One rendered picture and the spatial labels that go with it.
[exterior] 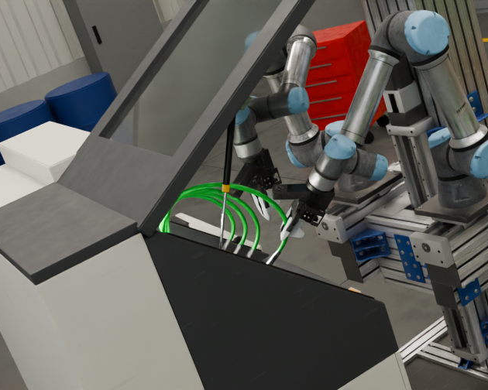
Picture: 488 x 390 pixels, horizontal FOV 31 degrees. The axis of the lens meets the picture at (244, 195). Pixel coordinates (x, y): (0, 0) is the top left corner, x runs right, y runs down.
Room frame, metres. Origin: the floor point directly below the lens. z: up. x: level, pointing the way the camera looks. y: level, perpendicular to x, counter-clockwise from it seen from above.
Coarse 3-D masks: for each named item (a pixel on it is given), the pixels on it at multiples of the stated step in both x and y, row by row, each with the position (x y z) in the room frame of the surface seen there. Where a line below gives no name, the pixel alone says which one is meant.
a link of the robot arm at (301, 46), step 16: (304, 32) 2.85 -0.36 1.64; (288, 48) 2.85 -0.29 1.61; (304, 48) 2.79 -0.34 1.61; (288, 64) 2.71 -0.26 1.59; (304, 64) 2.71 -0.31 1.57; (288, 80) 2.61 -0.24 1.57; (304, 80) 2.65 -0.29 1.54; (272, 96) 2.57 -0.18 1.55; (288, 96) 2.54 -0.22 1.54; (304, 96) 2.54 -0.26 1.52; (272, 112) 2.55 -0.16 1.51; (288, 112) 2.54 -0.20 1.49
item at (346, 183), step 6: (342, 174) 2.97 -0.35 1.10; (348, 174) 2.95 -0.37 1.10; (342, 180) 2.97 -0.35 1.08; (348, 180) 2.95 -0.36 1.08; (354, 180) 2.95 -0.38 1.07; (360, 180) 2.93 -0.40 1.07; (366, 180) 2.93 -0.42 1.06; (372, 180) 2.94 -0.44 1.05; (342, 186) 2.97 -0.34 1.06; (348, 186) 2.95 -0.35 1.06; (354, 186) 2.94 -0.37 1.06; (360, 186) 2.93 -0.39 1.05; (366, 186) 2.93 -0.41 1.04; (348, 192) 2.95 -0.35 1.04
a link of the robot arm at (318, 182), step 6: (312, 174) 2.33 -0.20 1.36; (318, 174) 2.31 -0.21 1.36; (312, 180) 2.32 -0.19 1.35; (318, 180) 2.31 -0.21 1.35; (324, 180) 2.30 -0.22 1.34; (330, 180) 2.30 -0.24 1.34; (336, 180) 2.31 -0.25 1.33; (318, 186) 2.31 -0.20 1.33; (324, 186) 2.31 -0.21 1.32; (330, 186) 2.31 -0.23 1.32
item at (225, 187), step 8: (232, 120) 2.17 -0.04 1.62; (232, 128) 2.17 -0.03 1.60; (232, 136) 2.17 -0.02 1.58; (232, 144) 2.17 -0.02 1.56; (224, 168) 2.17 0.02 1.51; (224, 176) 2.16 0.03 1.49; (224, 184) 2.16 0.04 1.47; (224, 192) 2.15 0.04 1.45; (224, 200) 2.15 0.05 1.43; (224, 208) 2.15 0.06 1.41; (224, 216) 2.15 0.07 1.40; (224, 224) 2.15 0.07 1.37
